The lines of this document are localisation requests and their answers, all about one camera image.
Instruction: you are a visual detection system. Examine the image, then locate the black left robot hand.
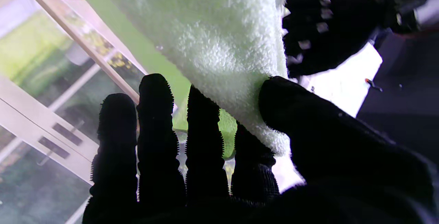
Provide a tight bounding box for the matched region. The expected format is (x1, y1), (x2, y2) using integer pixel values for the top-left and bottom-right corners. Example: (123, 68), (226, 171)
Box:
(282, 0), (398, 79)

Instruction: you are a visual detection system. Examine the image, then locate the wooden hanging rack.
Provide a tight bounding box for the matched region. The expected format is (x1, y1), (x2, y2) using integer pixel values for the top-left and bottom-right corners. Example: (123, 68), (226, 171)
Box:
(14, 0), (141, 104)

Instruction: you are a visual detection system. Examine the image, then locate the light green square towel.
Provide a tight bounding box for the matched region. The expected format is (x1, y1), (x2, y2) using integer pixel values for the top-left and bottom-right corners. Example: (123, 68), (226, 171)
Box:
(67, 0), (295, 159)

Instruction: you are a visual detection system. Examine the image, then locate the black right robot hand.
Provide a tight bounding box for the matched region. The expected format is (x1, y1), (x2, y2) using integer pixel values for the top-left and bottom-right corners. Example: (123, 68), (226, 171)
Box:
(82, 73), (439, 224)

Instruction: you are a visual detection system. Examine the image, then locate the printed garden room backdrop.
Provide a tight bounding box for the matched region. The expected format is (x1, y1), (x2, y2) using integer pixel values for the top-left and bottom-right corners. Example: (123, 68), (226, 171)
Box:
(0, 0), (384, 224)

